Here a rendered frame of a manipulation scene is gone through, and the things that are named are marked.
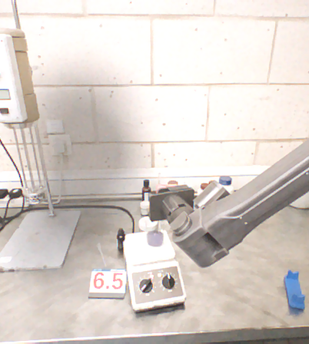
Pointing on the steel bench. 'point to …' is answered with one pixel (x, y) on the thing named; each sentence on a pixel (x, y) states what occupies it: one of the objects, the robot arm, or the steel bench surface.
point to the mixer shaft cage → (34, 193)
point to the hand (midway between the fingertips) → (159, 187)
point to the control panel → (157, 285)
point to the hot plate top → (136, 255)
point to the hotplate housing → (149, 269)
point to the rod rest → (296, 299)
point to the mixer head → (8, 78)
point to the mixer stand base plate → (38, 242)
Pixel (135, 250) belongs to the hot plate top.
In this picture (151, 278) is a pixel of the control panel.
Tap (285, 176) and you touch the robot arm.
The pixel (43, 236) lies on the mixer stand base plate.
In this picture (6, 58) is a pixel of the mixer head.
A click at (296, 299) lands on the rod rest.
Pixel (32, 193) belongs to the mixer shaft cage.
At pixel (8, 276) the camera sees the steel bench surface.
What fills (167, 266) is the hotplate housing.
